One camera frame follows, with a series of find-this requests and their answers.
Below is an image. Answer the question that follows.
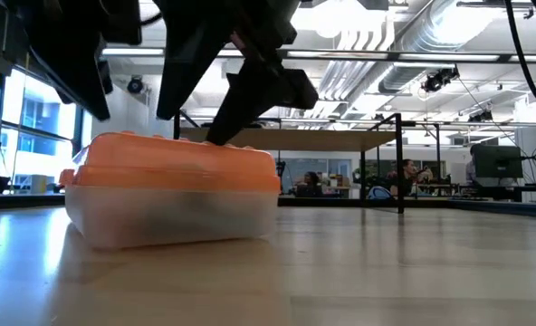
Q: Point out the overhead black light bar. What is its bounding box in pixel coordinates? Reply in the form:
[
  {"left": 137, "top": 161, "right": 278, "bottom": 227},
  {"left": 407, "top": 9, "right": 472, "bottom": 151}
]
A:
[{"left": 100, "top": 46, "right": 536, "bottom": 64}]

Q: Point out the person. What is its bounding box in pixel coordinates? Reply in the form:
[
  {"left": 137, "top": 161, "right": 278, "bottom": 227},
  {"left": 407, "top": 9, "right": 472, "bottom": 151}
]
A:
[
  {"left": 294, "top": 170, "right": 323, "bottom": 198},
  {"left": 464, "top": 156, "right": 477, "bottom": 185},
  {"left": 387, "top": 158, "right": 434, "bottom": 198}
]

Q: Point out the large glass window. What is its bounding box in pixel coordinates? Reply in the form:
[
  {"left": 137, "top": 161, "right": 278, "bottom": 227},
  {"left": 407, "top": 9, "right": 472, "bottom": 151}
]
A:
[{"left": 0, "top": 67, "right": 86, "bottom": 196}]

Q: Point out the silver ventilation duct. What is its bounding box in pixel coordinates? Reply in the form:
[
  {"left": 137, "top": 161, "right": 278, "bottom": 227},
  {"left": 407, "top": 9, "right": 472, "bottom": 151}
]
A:
[{"left": 378, "top": 0, "right": 507, "bottom": 94}]

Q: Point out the black hanging cable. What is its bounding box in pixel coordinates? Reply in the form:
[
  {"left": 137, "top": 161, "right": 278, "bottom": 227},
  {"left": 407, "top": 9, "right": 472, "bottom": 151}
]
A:
[{"left": 502, "top": 0, "right": 536, "bottom": 124}]

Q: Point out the blue white bag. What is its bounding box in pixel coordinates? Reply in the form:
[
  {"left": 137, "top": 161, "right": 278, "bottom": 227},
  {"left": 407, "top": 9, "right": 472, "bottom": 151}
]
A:
[{"left": 367, "top": 185, "right": 394, "bottom": 201}]

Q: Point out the black overhead camera on mount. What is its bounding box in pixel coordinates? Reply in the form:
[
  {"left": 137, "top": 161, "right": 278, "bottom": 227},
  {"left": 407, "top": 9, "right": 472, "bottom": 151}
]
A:
[{"left": 420, "top": 66, "right": 461, "bottom": 94}]

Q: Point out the dark computer monitor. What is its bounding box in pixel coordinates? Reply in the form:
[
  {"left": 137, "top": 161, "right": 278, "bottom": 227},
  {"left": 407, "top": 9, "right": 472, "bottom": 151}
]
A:
[{"left": 468, "top": 144, "right": 525, "bottom": 180}]

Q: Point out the clear plastic pencil box base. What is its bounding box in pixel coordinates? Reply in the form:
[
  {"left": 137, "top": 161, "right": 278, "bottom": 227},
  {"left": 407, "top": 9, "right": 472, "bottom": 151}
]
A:
[{"left": 63, "top": 184, "right": 280, "bottom": 252}]

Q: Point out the orange translucent box lid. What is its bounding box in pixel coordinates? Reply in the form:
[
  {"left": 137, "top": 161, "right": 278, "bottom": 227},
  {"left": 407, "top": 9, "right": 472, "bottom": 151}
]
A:
[{"left": 58, "top": 130, "right": 282, "bottom": 193}]

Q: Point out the wooden shelf black metal frame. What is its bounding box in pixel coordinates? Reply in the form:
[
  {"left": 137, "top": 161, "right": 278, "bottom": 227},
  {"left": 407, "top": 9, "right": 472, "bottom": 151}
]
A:
[{"left": 173, "top": 111, "right": 406, "bottom": 215}]

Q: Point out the black desk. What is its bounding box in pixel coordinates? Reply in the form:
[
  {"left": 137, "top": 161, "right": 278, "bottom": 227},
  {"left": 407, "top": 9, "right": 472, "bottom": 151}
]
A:
[{"left": 483, "top": 180, "right": 536, "bottom": 204}]

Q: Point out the small black ceiling device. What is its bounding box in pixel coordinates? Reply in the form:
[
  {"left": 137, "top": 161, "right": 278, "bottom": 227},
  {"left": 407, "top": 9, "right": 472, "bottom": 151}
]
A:
[{"left": 466, "top": 110, "right": 494, "bottom": 123}]

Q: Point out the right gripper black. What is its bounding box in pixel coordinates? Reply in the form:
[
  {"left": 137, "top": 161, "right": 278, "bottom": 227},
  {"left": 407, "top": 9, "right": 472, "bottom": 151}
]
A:
[{"left": 206, "top": 0, "right": 320, "bottom": 147}]

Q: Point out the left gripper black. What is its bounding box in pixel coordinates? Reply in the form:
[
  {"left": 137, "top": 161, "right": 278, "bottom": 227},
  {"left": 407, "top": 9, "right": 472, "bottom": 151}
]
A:
[{"left": 23, "top": 0, "right": 234, "bottom": 122}]

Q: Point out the round black ceiling camera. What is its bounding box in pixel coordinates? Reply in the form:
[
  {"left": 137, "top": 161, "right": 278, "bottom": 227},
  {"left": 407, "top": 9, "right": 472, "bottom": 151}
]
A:
[{"left": 126, "top": 75, "right": 145, "bottom": 95}]

